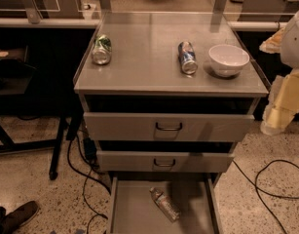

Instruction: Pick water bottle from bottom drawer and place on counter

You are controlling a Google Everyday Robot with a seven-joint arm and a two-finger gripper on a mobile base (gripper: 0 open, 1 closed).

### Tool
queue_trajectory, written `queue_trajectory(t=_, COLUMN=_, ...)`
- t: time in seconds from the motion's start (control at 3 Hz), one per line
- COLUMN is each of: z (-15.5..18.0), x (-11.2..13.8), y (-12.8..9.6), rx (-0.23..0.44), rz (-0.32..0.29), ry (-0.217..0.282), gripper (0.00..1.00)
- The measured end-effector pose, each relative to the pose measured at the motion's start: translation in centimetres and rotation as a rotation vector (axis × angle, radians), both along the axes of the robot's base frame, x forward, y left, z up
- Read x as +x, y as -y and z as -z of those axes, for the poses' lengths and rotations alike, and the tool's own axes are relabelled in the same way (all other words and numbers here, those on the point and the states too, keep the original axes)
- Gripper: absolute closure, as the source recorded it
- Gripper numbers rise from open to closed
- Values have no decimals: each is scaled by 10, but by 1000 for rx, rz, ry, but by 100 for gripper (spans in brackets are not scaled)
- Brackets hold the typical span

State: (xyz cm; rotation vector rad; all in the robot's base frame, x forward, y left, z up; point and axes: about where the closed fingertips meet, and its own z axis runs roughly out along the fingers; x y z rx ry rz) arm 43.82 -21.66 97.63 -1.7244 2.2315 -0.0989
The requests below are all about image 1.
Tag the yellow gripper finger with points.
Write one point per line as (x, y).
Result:
(283, 104)
(273, 43)

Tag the clear plastic water bottle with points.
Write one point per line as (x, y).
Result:
(165, 204)

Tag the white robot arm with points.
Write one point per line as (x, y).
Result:
(289, 49)

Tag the grey drawer cabinet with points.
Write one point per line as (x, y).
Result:
(145, 76)

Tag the grey top drawer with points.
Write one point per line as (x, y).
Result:
(167, 127)

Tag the grey drawer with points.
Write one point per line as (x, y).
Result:
(167, 127)
(132, 211)
(176, 162)

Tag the grey middle drawer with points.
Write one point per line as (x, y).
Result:
(176, 162)

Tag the grey bottom drawer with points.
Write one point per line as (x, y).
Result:
(132, 211)

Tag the white bowl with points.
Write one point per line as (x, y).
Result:
(227, 60)

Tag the blue soda can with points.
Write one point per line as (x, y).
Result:
(187, 58)

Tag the green soda can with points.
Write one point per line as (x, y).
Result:
(102, 49)

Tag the black power adapter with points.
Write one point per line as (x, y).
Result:
(89, 148)

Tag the dark shoe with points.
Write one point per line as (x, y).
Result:
(19, 217)

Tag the black table frame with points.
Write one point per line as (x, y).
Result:
(9, 147)

